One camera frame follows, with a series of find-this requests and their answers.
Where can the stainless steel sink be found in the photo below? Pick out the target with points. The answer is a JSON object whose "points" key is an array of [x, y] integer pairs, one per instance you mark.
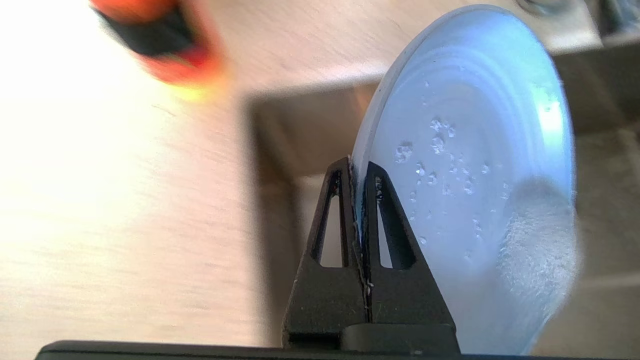
{"points": [[300, 140]]}

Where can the blue plate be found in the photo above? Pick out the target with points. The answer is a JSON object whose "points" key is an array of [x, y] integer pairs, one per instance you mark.
{"points": [[475, 150]]}

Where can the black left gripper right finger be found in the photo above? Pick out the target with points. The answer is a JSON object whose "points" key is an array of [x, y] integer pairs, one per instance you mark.
{"points": [[405, 295]]}

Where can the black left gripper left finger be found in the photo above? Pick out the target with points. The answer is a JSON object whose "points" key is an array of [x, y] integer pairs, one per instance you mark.
{"points": [[325, 300]]}

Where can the orange dish soap bottle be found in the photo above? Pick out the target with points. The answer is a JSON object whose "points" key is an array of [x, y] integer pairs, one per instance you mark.
{"points": [[160, 40]]}

